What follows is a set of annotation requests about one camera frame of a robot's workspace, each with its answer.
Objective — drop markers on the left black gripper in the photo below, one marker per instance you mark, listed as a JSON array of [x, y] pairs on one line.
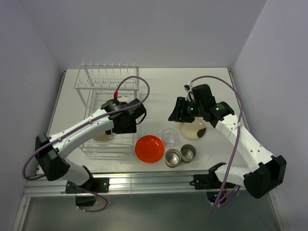
[[130, 129]]

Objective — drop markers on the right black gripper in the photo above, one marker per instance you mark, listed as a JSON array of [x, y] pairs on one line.
[[176, 115]]

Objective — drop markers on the floral ceramic bowl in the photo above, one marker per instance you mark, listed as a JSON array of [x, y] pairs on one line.
[[102, 137]]

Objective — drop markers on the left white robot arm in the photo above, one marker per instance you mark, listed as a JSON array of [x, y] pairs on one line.
[[55, 149]]

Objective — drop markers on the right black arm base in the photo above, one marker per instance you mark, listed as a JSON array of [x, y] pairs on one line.
[[211, 181]]

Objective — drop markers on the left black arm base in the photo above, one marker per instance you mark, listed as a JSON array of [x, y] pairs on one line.
[[88, 194]]

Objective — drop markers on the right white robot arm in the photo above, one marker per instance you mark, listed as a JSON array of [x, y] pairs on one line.
[[264, 170]]

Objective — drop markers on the clear plastic cup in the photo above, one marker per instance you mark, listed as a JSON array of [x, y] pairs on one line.
[[169, 137]]

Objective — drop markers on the beige plate with black spot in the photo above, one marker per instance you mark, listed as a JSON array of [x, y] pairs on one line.
[[194, 130]]

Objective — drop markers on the orange plastic plate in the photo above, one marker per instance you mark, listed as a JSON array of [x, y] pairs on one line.
[[149, 149]]

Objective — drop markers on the right steel cup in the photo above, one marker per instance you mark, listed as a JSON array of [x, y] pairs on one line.
[[188, 152]]

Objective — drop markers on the steel cup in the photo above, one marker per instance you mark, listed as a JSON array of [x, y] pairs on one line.
[[172, 158], [188, 152]]

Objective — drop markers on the left steel cup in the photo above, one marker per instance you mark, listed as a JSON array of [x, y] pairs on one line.
[[172, 158]]

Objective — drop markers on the white wire dish rack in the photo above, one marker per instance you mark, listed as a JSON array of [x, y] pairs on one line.
[[95, 84]]

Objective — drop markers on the aluminium table rail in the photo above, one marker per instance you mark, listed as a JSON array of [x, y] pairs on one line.
[[121, 184]]

